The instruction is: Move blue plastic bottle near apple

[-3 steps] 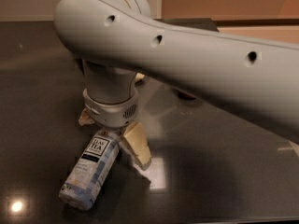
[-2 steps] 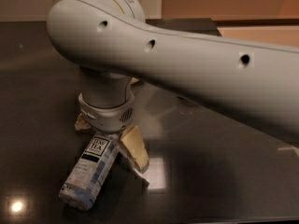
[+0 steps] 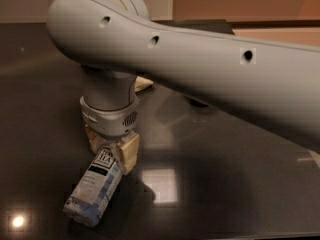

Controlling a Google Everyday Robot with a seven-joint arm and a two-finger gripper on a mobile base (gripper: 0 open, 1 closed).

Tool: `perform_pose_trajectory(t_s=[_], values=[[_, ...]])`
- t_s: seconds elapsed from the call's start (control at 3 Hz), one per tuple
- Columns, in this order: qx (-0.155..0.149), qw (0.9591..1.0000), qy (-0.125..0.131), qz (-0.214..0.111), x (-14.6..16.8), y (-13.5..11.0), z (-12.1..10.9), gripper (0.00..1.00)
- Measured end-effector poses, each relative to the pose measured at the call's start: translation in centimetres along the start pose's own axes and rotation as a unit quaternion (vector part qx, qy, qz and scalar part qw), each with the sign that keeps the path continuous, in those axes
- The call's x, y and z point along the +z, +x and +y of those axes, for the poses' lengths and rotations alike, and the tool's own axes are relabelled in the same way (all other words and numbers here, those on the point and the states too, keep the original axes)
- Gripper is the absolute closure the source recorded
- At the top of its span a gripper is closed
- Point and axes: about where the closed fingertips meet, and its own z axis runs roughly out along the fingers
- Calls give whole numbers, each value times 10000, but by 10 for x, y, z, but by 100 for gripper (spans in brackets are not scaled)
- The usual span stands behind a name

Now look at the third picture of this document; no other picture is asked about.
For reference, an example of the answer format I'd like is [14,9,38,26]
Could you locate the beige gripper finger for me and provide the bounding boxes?
[117,131,140,175]
[85,125,110,154]

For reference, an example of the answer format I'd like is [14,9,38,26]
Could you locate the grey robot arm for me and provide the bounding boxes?
[47,0,320,151]

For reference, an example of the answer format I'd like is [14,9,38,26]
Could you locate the sea salt chips bag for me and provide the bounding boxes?
[134,76,153,92]

